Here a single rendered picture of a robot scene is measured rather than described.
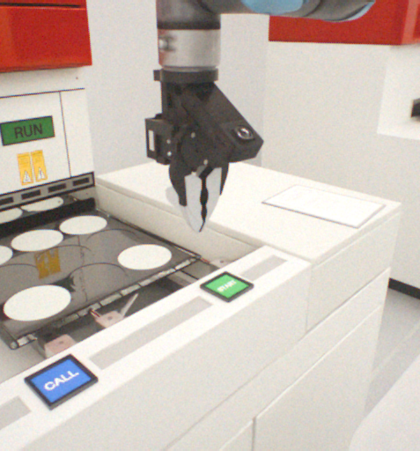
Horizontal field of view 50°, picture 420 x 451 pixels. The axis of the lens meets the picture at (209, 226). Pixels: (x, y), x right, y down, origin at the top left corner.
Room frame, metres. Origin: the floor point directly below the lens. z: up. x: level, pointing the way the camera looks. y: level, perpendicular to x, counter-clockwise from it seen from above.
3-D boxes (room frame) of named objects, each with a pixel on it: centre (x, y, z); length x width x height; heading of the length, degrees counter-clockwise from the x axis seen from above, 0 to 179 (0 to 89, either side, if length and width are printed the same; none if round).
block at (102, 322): (0.54, 0.13, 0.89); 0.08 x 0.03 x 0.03; 46
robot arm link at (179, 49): (0.57, 0.03, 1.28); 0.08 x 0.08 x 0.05
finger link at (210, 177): (0.59, 0.02, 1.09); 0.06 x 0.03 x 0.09; 42
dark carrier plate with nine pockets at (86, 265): (0.76, 0.28, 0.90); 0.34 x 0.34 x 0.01; 46
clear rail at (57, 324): (0.64, 0.15, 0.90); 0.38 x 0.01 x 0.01; 136
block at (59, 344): (0.48, 0.18, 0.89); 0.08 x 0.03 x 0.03; 46
